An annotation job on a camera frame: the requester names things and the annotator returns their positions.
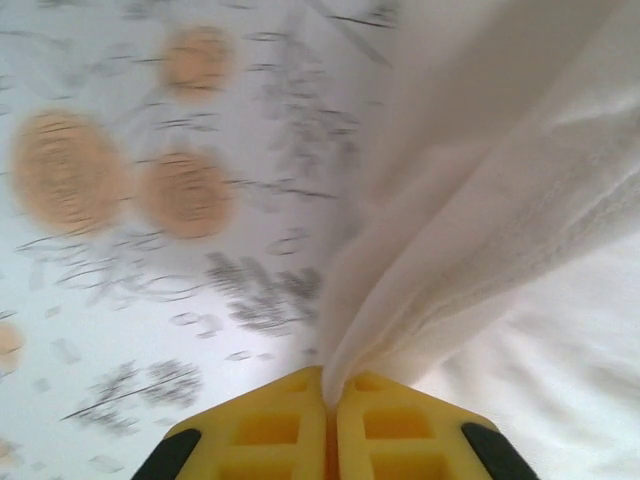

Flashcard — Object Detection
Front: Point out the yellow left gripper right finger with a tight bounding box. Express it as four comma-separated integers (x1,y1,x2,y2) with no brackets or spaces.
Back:
335,371,539,480

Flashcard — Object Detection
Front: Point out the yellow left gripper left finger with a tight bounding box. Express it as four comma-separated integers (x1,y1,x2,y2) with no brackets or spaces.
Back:
130,366,329,480

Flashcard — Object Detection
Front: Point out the white t-shirt with black print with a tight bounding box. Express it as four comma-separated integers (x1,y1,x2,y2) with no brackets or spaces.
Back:
299,0,640,480

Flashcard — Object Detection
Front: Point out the floral patterned tablecloth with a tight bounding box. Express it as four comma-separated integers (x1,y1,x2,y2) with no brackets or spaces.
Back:
0,0,481,480

